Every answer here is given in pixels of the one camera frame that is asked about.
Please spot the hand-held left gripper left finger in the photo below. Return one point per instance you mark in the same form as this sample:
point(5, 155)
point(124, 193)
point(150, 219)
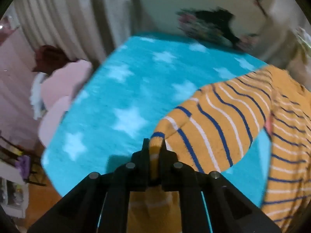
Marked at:
point(146, 148)

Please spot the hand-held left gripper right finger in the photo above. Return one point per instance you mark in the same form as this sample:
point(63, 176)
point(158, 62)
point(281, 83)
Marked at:
point(163, 150)

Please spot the black chair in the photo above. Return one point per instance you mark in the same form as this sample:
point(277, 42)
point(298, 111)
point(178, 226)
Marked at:
point(12, 150)

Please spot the blue star-print blanket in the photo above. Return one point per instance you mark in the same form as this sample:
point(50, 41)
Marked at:
point(121, 89)

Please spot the dark red cloth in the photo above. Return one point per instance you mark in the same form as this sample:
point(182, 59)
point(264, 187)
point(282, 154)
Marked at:
point(51, 58)

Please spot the dark floral cloth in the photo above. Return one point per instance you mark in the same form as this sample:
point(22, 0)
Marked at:
point(209, 24)

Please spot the orange striped sweater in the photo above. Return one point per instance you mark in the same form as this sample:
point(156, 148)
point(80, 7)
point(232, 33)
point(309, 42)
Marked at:
point(218, 116)

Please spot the pink pillow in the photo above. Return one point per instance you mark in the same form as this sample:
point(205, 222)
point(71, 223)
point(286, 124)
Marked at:
point(63, 85)

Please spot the beige curtain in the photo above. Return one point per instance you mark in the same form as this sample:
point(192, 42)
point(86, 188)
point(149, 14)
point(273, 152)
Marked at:
point(60, 12)

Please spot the purple cloth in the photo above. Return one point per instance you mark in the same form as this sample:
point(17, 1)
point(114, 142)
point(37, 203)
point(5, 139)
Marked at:
point(23, 165)

